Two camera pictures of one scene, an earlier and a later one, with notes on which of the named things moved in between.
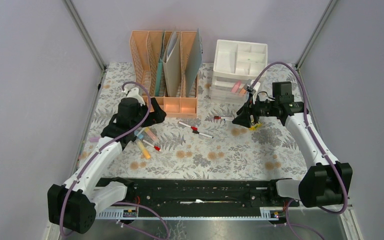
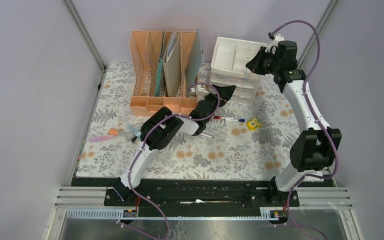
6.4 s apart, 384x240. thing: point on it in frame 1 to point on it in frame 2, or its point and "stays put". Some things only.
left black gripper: (157, 116) to (224, 92)
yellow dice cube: (254, 128) stays put
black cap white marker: (196, 132) stays put
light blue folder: (194, 64) stays put
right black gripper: (243, 118) to (254, 65)
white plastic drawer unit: (235, 64) stays put
